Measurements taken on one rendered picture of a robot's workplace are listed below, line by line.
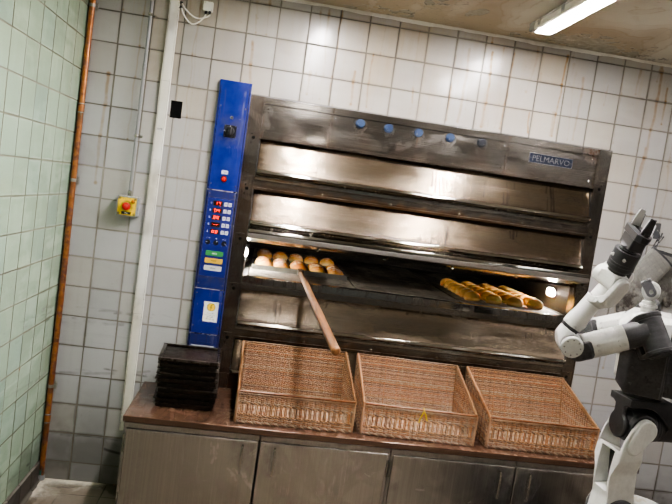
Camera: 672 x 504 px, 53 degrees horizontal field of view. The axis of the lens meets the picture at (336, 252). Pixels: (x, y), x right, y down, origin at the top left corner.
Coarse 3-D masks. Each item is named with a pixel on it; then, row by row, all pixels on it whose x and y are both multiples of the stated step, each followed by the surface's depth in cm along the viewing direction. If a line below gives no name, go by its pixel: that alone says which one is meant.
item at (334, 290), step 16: (288, 288) 354; (320, 288) 355; (336, 288) 356; (352, 288) 362; (416, 304) 361; (432, 304) 362; (448, 304) 363; (464, 304) 364; (544, 320) 369; (560, 320) 370
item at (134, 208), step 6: (120, 198) 334; (126, 198) 334; (132, 198) 334; (138, 198) 336; (120, 204) 334; (132, 204) 334; (138, 204) 338; (120, 210) 334; (126, 210) 334; (132, 210) 335; (138, 210) 340; (132, 216) 335
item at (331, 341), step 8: (304, 280) 345; (304, 288) 329; (312, 296) 299; (312, 304) 284; (320, 312) 264; (320, 320) 251; (328, 328) 236; (328, 336) 225; (328, 344) 219; (336, 344) 214; (336, 352) 210
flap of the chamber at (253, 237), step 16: (256, 240) 344; (272, 240) 335; (288, 240) 336; (304, 240) 337; (368, 256) 357; (384, 256) 346; (400, 256) 343; (416, 256) 344; (496, 272) 358; (512, 272) 349; (528, 272) 350; (544, 272) 352
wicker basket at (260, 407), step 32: (256, 352) 350; (288, 352) 353; (320, 352) 355; (256, 384) 348; (288, 384) 350; (320, 384) 353; (352, 384) 327; (256, 416) 308; (288, 416) 323; (320, 416) 311; (352, 416) 313
